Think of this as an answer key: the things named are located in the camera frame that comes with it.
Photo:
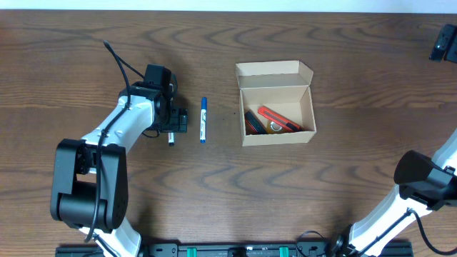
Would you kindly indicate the black mounting rail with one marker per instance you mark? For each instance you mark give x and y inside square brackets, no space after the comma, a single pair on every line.
[303,248]

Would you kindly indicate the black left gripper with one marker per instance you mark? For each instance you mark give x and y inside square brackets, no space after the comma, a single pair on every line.
[177,120]

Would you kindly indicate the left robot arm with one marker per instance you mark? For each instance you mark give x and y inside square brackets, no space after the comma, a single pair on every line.
[90,188]

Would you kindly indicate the blue whiteboard marker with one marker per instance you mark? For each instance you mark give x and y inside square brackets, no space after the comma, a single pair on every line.
[202,135]

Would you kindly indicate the red utility knife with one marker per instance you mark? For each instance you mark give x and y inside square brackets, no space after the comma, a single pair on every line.
[285,123]

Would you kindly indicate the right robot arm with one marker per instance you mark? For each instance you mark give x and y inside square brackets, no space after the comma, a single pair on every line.
[422,185]

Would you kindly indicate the open cardboard box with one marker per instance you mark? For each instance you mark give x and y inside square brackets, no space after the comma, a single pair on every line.
[282,87]

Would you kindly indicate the clear tape roll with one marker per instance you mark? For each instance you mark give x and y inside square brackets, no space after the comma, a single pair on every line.
[273,128]

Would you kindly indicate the black whiteboard marker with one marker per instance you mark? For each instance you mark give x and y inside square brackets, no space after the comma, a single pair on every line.
[171,139]

